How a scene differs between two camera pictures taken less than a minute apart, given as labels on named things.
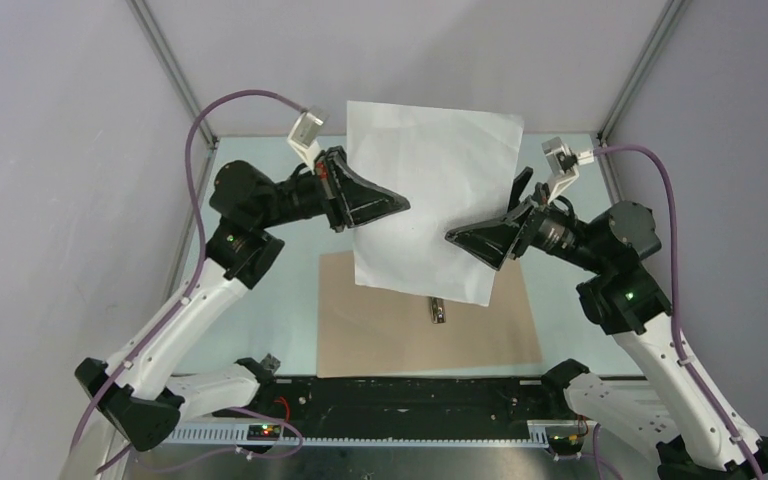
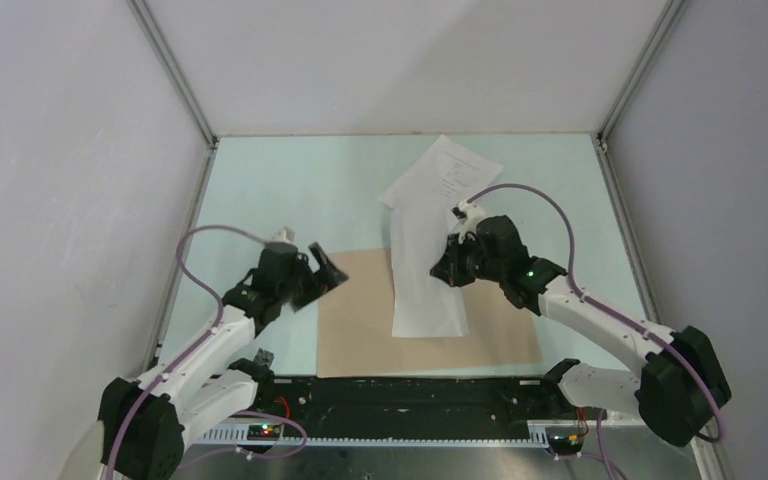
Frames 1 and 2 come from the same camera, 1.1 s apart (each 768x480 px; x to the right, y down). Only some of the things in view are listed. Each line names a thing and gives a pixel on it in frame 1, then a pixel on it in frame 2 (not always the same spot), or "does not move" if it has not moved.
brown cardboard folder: [369, 331] does not move
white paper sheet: [454, 168] to [423, 305]
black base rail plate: [431, 403] does not move
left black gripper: [348, 198] to [327, 278]
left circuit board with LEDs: [264, 432] does not move
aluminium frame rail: [231, 435] does not move
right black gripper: [492, 240] to [449, 269]
